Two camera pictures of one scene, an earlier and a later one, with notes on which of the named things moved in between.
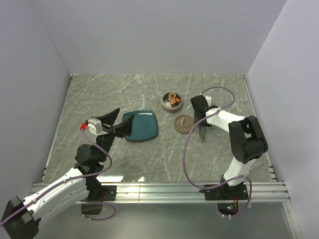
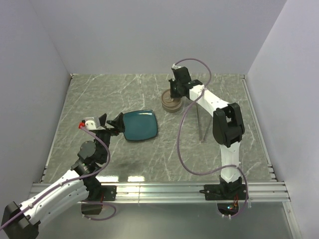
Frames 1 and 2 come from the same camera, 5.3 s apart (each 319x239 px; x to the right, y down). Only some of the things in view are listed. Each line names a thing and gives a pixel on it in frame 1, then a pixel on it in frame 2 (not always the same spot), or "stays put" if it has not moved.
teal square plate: (144, 125) stays put
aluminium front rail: (175, 192) stays put
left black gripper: (120, 130) stays put
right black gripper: (203, 124) -> (173, 94)
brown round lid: (183, 124) -> (166, 100)
